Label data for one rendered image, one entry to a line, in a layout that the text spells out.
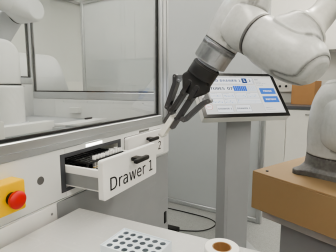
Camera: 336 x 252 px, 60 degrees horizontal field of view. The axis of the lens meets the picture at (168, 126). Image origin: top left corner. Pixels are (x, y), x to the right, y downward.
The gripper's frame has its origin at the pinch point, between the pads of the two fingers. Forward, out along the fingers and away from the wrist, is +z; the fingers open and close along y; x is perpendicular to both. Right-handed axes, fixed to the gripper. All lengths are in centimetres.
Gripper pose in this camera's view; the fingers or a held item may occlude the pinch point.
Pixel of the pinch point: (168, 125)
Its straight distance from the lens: 82.4
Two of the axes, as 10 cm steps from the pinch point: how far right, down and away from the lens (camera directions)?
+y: -7.5, -6.1, 2.6
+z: -5.1, 7.8, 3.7
